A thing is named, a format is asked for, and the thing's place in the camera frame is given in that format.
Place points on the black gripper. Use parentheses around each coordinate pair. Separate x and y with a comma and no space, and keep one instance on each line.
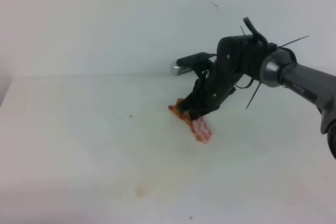
(208,97)

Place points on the red white striped rag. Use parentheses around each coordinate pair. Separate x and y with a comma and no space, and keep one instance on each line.
(198,127)

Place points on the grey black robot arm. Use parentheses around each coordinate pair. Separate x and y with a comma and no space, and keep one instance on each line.
(264,62)

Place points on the brown coffee stain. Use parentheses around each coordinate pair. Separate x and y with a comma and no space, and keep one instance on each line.
(142,189)

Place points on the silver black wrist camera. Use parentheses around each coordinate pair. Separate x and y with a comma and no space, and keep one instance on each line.
(198,63)

